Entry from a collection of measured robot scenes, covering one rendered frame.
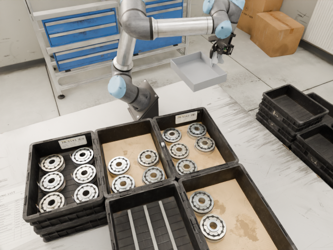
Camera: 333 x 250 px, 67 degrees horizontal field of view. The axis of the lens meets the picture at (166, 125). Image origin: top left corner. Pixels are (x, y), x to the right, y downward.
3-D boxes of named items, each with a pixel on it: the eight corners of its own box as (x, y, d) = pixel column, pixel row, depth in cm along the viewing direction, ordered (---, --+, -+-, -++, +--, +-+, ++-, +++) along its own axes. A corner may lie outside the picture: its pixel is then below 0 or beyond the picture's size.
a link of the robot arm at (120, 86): (124, 106, 151) (105, 97, 141) (123, 88, 157) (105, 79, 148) (138, 97, 145) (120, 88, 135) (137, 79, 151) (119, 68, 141)
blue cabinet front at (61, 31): (59, 71, 276) (41, 19, 237) (121, 56, 299) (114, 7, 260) (59, 72, 274) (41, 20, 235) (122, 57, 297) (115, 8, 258)
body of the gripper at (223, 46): (220, 56, 131) (228, 33, 124) (210, 49, 137) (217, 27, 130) (230, 56, 135) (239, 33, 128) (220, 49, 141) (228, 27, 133)
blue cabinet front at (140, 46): (128, 54, 301) (122, 6, 262) (181, 42, 324) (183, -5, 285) (129, 56, 300) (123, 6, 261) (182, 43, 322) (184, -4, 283)
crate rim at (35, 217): (31, 146, 121) (29, 143, 120) (94, 132, 128) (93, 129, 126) (24, 224, 94) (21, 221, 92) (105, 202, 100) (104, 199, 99)
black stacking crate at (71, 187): (38, 158, 128) (30, 144, 120) (97, 145, 134) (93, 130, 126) (34, 234, 101) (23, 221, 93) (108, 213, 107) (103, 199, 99)
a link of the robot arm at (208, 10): (211, 7, 112) (233, 11, 115) (206, -9, 118) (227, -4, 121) (204, 22, 119) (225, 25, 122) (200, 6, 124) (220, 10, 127)
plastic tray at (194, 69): (170, 67, 148) (170, 59, 144) (200, 58, 154) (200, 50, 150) (193, 92, 131) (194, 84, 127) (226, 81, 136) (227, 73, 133)
